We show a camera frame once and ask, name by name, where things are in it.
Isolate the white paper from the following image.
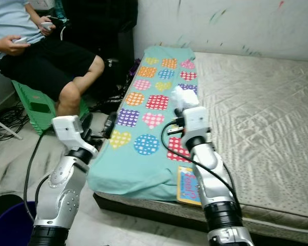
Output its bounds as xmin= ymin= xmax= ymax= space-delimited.
xmin=174 ymin=91 xmax=201 ymax=116

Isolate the black bulky bag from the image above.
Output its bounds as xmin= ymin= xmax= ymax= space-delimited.
xmin=59 ymin=0 xmax=139 ymax=100

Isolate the green plastic stool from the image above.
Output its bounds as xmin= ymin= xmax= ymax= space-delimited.
xmin=12 ymin=79 xmax=88 ymax=135

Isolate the colourful book with yellow border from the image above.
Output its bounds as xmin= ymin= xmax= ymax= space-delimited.
xmin=176 ymin=165 xmax=203 ymax=207

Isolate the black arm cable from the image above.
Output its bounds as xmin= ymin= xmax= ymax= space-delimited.
xmin=23 ymin=131 xmax=54 ymax=221
xmin=161 ymin=120 xmax=244 ymax=216

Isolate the person's right hand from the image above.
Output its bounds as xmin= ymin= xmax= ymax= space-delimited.
xmin=7 ymin=37 xmax=32 ymax=56

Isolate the person in black shorts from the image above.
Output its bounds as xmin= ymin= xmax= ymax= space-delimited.
xmin=0 ymin=0 xmax=106 ymax=117

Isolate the teal bottle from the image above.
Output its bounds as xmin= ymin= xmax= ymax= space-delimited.
xmin=54 ymin=0 xmax=68 ymax=21

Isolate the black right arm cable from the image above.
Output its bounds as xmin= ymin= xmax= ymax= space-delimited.
xmin=161 ymin=120 xmax=244 ymax=216

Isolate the black floor cable bundle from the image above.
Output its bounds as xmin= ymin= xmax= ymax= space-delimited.
xmin=0 ymin=100 xmax=29 ymax=141

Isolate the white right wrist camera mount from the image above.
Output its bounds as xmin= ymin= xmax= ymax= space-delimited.
xmin=182 ymin=106 xmax=213 ymax=139

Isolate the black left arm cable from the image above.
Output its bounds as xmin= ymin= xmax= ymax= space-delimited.
xmin=23 ymin=131 xmax=54 ymax=221

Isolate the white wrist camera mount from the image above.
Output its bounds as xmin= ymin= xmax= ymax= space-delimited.
xmin=182 ymin=106 xmax=213 ymax=139
xmin=51 ymin=115 xmax=92 ymax=154

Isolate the white metal frame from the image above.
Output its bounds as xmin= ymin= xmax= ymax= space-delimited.
xmin=0 ymin=114 xmax=17 ymax=142

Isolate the dark bed base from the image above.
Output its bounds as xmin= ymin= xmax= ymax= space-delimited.
xmin=93 ymin=194 xmax=308 ymax=246

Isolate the teal blanket with colourful shapes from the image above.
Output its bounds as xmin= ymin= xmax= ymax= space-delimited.
xmin=86 ymin=46 xmax=206 ymax=201

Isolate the purple plastic bucket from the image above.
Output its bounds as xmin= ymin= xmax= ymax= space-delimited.
xmin=0 ymin=201 xmax=36 ymax=246

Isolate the white quilted mattress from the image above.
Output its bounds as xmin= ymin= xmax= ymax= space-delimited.
xmin=92 ymin=50 xmax=308 ymax=244

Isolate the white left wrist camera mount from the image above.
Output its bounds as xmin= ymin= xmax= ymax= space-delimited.
xmin=51 ymin=115 xmax=92 ymax=154

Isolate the grey standing fan black base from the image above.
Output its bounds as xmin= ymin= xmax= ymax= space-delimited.
xmin=0 ymin=194 xmax=24 ymax=226

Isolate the person's left hand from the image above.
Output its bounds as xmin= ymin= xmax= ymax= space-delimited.
xmin=40 ymin=21 xmax=61 ymax=37

